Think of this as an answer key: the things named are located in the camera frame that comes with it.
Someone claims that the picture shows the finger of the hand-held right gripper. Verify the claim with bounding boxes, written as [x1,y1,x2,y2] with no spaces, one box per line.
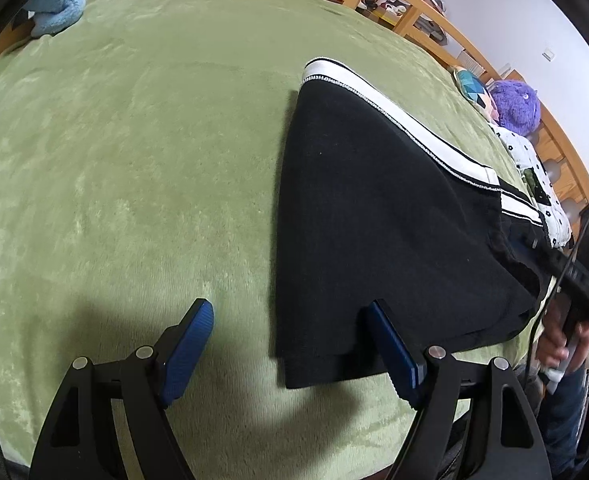
[507,230,589,294]

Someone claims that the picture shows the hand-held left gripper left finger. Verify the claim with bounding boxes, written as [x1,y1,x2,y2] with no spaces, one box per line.
[28,298,215,480]

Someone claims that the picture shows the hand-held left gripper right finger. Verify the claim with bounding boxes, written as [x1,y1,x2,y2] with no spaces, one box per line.
[365,300,552,480]

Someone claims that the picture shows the black pants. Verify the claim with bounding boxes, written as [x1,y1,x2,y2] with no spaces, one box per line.
[274,57,555,390]

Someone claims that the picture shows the person's right hand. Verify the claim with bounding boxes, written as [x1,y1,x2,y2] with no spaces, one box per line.
[537,309,589,373]

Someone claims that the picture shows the dark green cloth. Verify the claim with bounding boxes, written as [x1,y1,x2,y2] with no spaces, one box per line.
[523,167,555,206]

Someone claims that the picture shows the white flower print pillow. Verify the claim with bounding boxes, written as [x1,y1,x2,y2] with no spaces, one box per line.
[491,125,575,250]

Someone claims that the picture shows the person's blue jeans leg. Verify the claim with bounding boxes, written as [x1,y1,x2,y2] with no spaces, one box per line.
[533,360,589,480]

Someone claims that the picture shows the purple plush toy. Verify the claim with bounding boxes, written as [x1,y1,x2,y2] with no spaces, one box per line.
[489,80,541,136]

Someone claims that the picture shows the geometric patterned cushion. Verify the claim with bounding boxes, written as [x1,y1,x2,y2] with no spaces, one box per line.
[451,65,500,123]

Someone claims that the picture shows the green bed blanket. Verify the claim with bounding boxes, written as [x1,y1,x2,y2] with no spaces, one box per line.
[0,0,560,480]

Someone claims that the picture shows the cluttered wooden desk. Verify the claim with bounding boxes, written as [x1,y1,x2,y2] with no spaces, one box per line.
[357,0,450,48]

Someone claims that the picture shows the wooden bed frame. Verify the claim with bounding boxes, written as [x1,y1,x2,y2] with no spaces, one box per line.
[0,0,589,211]

